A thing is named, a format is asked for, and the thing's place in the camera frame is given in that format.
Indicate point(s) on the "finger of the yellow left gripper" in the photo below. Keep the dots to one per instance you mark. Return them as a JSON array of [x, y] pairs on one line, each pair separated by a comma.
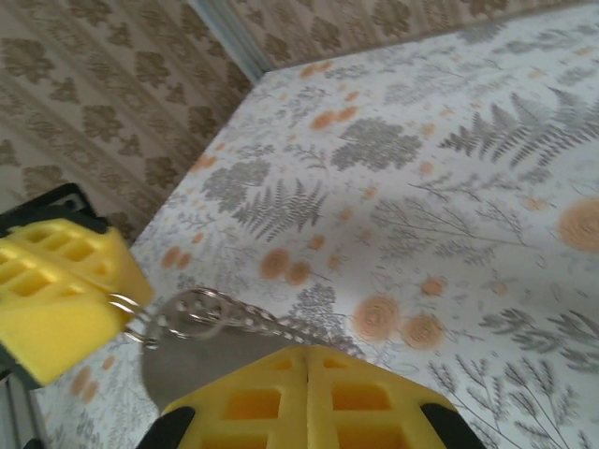
[[117, 266], [61, 337]]

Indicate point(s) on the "aluminium corner post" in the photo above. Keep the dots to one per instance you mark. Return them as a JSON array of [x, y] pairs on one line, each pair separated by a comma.
[[234, 37]]

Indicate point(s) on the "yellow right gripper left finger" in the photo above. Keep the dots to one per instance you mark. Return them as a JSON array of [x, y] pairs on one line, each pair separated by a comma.
[[290, 397]]

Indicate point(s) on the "aluminium side rail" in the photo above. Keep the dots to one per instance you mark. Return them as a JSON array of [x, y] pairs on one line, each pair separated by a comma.
[[14, 416]]

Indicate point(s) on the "floral patterned table cover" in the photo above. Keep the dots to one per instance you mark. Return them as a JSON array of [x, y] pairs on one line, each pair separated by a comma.
[[421, 187]]

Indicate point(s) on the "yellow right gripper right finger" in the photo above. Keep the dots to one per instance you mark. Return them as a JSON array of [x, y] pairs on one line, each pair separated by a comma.
[[323, 397]]

